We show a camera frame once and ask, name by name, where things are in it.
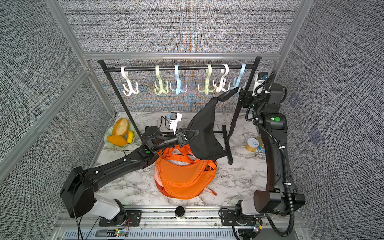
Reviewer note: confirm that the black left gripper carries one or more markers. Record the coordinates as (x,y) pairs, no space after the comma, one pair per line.
(181,138)

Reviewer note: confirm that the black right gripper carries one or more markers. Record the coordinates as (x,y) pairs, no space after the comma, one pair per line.
(246,95)

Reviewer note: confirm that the black sling bag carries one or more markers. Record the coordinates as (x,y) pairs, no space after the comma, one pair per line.
(204,145)

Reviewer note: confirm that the orange sling bag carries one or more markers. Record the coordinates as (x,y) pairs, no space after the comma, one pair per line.
(176,167)

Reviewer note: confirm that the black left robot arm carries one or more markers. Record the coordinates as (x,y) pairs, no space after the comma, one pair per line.
(79,190)

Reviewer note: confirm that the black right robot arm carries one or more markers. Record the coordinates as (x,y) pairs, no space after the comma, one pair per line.
(281,199)

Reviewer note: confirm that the light blue hook far right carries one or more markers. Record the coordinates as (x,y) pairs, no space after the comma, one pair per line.
(237,81)

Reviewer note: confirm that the light blue hook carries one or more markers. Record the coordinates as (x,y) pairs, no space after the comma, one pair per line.
(237,81)
(178,90)

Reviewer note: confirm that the white hook right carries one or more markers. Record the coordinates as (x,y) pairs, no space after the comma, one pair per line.
(221,87)

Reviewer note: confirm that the white hook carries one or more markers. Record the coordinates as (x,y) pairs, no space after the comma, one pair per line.
(221,87)
(128,82)

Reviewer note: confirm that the pale green hook right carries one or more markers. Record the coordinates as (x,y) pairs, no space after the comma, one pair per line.
(206,90)

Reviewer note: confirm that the pale green hook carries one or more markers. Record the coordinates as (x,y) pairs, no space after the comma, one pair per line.
(206,90)
(159,85)

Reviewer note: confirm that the pink and red sling bag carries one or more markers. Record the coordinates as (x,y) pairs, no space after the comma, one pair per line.
(185,193)

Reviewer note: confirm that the white hook far left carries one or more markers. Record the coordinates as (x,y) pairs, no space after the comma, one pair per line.
(128,82)

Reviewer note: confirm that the tin can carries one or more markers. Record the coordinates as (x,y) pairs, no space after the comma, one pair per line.
(252,145)

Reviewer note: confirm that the yellow fruit piece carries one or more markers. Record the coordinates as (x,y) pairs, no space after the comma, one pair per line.
(130,137)

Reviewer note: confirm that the orange mango slice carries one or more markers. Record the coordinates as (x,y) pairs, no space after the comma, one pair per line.
(117,140)

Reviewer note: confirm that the light green plate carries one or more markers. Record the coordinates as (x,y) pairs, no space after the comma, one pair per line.
(112,145)

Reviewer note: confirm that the black clothes rack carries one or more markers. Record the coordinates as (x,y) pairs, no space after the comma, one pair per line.
(146,101)

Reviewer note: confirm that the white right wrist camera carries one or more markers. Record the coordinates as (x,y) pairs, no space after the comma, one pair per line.
(259,83)

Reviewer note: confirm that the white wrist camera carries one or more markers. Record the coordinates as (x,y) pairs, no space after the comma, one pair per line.
(259,83)
(173,119)

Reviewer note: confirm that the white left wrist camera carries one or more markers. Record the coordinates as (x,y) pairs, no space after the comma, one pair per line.
(173,119)

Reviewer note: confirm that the black knob on rail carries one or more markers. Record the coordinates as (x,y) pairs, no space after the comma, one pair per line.
(180,212)

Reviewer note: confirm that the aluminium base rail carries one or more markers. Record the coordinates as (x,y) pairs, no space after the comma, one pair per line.
(154,223)

